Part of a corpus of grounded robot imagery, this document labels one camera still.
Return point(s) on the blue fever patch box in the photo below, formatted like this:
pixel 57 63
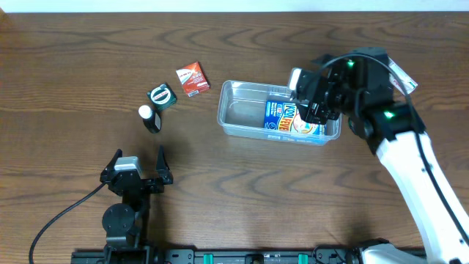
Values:
pixel 283 116

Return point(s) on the green round-label box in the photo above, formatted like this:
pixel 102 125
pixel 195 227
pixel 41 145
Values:
pixel 162 97

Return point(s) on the red small box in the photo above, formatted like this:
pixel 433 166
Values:
pixel 193 79

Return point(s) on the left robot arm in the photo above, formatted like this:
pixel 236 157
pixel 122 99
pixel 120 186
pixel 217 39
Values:
pixel 126 222

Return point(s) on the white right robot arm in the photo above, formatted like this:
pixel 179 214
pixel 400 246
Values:
pixel 360 85

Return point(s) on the white sachet packet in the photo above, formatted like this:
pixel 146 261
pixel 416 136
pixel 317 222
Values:
pixel 403 80

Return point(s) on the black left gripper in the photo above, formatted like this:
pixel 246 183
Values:
pixel 163 176

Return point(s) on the clear plastic container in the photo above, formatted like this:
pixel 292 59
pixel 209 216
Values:
pixel 241 112

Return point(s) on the dark bottle white cap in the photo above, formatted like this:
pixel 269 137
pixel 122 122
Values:
pixel 150 119

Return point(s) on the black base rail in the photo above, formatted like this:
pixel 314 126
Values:
pixel 320 255

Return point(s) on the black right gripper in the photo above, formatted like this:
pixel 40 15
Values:
pixel 317 113

